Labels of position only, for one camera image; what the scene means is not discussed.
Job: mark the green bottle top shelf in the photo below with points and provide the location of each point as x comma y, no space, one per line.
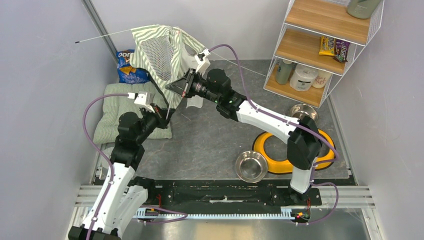
362,9

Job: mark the yellow candy bag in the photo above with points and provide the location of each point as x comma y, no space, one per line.
327,46

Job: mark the thin white tent pole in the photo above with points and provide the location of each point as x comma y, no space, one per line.
102,36

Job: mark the blue Doritos chip bag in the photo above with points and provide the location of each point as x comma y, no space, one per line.
128,74

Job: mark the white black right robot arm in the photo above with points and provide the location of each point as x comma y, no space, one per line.
301,136

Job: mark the yellow pet bowl holder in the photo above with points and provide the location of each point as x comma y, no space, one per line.
274,151

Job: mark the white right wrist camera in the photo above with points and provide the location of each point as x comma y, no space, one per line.
203,62

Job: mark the green bottle shelf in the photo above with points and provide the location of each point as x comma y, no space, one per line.
362,9
283,71

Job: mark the dark purple candy bag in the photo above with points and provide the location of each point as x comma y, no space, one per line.
341,49

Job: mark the green striped pet tent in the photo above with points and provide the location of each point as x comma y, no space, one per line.
166,52

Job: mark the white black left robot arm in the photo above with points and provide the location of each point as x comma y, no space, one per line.
122,192

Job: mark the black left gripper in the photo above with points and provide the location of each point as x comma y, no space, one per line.
162,116

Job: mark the white wire wooden shelf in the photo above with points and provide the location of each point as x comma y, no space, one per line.
319,35

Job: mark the white toilet paper roll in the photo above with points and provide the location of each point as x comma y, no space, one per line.
303,77

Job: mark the green bottle lower shelf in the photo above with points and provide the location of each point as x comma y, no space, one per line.
283,71

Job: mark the steel bowl near shelf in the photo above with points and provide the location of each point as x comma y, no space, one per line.
301,110

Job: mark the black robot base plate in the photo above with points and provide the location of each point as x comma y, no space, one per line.
270,191

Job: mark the cream printed cup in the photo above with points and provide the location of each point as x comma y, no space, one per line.
321,79

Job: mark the steel bowl front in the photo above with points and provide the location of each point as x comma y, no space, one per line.
251,166

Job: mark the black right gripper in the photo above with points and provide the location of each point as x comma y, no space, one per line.
179,85

